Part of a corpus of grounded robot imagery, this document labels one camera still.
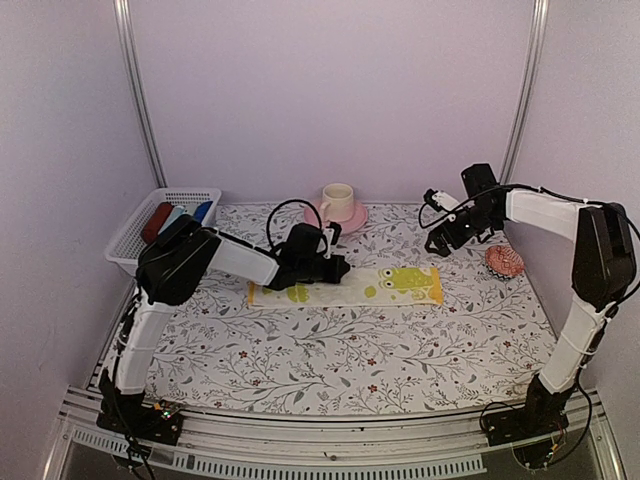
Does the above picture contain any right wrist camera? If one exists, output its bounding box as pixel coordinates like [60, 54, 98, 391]
[423, 189, 459, 212]

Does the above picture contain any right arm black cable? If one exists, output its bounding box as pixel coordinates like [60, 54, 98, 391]
[539, 185, 640, 306]

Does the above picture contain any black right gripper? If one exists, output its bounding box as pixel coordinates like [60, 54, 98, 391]
[426, 204, 501, 257]

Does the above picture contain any cream ceramic mug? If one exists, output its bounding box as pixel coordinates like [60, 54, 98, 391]
[319, 183, 355, 222]

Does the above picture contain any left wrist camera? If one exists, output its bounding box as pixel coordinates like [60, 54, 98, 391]
[322, 221, 342, 259]

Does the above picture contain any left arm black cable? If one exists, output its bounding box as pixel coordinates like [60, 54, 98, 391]
[265, 198, 324, 251]

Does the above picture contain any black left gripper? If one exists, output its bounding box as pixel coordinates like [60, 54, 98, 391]
[299, 254, 351, 284]

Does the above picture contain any right aluminium frame post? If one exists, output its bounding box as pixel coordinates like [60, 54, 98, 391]
[500, 0, 550, 183]

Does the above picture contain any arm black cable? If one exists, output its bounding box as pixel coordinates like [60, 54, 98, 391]
[265, 198, 324, 251]
[539, 185, 640, 306]

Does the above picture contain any front aluminium rail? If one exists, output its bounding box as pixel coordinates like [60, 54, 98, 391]
[44, 388, 630, 479]

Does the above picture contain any aluminium frame post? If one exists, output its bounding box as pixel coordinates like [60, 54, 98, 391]
[113, 0, 168, 188]
[500, 0, 550, 183]

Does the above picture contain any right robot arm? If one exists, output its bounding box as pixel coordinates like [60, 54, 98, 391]
[423, 163, 639, 397]

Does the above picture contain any yellow patterned towel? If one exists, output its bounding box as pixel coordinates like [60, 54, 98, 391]
[248, 267, 443, 309]

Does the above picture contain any pink plate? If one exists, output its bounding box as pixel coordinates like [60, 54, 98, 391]
[304, 200, 368, 235]

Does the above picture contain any left aluminium frame post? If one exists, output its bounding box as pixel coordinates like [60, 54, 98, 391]
[113, 0, 168, 188]

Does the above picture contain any dark red rolled towel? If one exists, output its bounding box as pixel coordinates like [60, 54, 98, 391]
[141, 202, 173, 245]

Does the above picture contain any light blue rolled towel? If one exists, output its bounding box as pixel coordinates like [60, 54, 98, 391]
[158, 205, 186, 234]

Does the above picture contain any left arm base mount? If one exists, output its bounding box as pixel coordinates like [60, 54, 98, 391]
[96, 394, 184, 446]

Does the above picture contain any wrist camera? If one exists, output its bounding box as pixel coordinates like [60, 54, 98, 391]
[423, 189, 459, 212]
[322, 221, 342, 259]

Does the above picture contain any white plastic basket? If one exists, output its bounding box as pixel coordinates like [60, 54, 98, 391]
[104, 187, 222, 277]

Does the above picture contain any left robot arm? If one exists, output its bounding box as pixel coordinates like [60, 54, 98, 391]
[99, 215, 351, 434]

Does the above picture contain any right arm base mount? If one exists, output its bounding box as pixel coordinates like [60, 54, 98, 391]
[479, 401, 569, 446]

